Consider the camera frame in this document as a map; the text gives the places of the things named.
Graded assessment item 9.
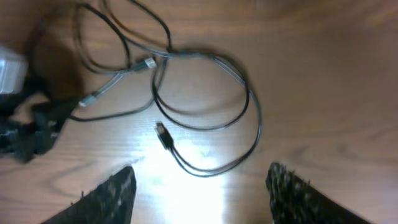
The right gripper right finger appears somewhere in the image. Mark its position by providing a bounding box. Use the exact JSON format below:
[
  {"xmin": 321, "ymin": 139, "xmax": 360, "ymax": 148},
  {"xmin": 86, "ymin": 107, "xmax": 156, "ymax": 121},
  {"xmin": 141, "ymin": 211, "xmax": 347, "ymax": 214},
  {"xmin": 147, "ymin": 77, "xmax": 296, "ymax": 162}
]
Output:
[{"xmin": 266, "ymin": 162, "xmax": 370, "ymax": 224}]

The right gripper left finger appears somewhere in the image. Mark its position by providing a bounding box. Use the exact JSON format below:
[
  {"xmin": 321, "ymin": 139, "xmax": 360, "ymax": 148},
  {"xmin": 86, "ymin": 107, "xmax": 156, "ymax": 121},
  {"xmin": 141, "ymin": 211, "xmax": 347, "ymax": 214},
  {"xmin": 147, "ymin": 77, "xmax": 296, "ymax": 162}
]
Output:
[{"xmin": 44, "ymin": 166, "xmax": 137, "ymax": 224}]

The black USB cable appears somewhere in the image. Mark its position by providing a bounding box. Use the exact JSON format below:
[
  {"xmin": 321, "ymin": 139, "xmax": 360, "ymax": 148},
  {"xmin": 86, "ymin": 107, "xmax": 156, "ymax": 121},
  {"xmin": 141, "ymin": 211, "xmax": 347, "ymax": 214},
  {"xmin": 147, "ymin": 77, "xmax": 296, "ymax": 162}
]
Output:
[
  {"xmin": 70, "ymin": 0, "xmax": 174, "ymax": 122},
  {"xmin": 124, "ymin": 37, "xmax": 262, "ymax": 178}
]

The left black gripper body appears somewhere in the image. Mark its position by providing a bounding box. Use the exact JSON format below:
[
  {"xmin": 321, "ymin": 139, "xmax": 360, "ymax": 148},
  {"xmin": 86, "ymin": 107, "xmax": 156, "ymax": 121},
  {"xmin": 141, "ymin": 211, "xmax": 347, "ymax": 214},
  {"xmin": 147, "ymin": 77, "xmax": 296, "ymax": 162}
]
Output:
[{"xmin": 1, "ymin": 77, "xmax": 78, "ymax": 164}]

